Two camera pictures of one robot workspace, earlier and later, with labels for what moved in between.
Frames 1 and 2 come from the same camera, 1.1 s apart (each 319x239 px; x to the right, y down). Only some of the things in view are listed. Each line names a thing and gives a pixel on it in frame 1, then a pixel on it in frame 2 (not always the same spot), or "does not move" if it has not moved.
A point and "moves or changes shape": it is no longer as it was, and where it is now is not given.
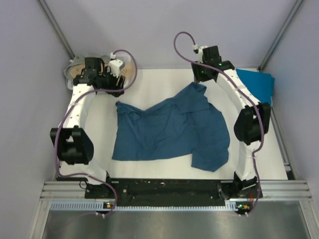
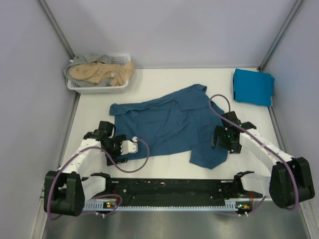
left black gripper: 114,79 → 118,140
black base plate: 167,191 does not move
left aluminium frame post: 57,29 does not move
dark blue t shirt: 189,124 moves or changes shape
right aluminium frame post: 280,35 does not move
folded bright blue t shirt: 261,84 does not move
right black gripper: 198,76 → 234,148
